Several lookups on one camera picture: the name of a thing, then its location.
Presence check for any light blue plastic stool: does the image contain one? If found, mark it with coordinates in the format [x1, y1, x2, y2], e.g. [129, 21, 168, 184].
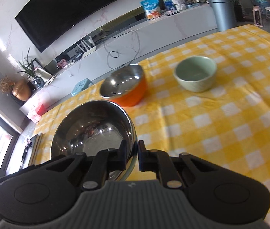
[71, 79, 93, 97]

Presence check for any white marble tv console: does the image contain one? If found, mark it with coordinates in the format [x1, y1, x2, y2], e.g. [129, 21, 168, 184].
[20, 4, 217, 115]

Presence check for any white wifi router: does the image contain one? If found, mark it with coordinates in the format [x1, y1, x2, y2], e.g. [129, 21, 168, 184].
[76, 36, 96, 58]

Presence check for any black wall television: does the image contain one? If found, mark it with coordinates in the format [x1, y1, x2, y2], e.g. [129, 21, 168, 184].
[15, 0, 117, 53]

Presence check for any golden acorn vase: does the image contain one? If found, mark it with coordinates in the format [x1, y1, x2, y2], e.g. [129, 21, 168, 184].
[12, 80, 32, 101]

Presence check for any grey metal trash bin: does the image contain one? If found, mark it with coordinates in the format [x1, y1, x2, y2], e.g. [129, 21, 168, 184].
[209, 0, 237, 31]

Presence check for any green plant in blue vase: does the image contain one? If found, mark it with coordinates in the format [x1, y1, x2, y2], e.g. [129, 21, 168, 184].
[17, 48, 45, 88]

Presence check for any yellow checkered tablecloth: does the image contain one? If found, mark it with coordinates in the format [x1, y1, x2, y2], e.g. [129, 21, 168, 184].
[31, 24, 270, 227]

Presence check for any blue snack bag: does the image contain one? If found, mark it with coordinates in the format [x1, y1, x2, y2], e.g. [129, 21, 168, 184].
[141, 0, 161, 20]

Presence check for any blue steel bowl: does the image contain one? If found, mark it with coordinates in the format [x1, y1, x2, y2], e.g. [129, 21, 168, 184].
[50, 100, 138, 180]

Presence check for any black cable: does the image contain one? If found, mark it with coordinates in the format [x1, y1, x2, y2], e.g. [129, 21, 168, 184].
[103, 30, 142, 70]

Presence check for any orange steel bowl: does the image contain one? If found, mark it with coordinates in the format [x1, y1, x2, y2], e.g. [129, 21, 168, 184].
[99, 64, 147, 107]

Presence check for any pink storage box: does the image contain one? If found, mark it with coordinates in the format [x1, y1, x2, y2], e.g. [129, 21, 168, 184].
[27, 103, 48, 123]

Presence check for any green ceramic bowl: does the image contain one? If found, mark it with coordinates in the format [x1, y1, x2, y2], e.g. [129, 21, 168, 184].
[173, 56, 217, 93]

